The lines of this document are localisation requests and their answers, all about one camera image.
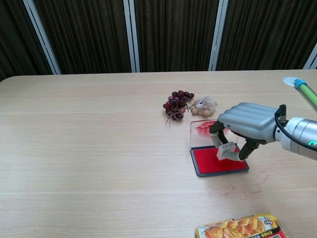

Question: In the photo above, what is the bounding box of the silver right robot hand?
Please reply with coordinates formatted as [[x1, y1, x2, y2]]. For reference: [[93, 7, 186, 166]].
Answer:
[[209, 102, 279, 162]]

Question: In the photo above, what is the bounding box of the red and white stamp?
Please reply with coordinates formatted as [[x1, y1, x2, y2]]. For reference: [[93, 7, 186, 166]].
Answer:
[[216, 141, 236, 160]]

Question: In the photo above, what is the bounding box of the red ink pad black case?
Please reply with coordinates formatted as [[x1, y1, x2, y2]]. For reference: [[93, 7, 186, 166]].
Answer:
[[190, 119, 250, 178]]

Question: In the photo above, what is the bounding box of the white round disc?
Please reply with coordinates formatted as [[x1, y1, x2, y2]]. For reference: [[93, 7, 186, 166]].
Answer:
[[282, 76, 299, 88]]

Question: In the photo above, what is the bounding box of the green tube with blue cap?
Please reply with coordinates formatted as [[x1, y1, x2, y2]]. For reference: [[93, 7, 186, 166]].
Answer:
[[294, 78, 317, 113]]

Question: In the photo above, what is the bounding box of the dark red grape bunch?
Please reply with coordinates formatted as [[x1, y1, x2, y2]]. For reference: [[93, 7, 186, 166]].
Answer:
[[162, 90, 195, 124]]

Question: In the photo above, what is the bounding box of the yellow snack food package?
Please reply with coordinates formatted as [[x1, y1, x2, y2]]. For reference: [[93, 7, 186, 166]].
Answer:
[[195, 212, 288, 238]]

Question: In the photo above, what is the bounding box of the beige plush toy keychain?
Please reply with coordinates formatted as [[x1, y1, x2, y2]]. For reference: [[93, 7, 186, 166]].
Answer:
[[186, 96, 218, 118]]

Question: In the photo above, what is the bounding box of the grey folding screen panel frame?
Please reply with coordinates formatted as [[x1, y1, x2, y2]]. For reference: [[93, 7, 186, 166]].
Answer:
[[303, 42, 317, 70], [208, 0, 229, 72], [123, 0, 141, 73], [23, 0, 62, 75]]

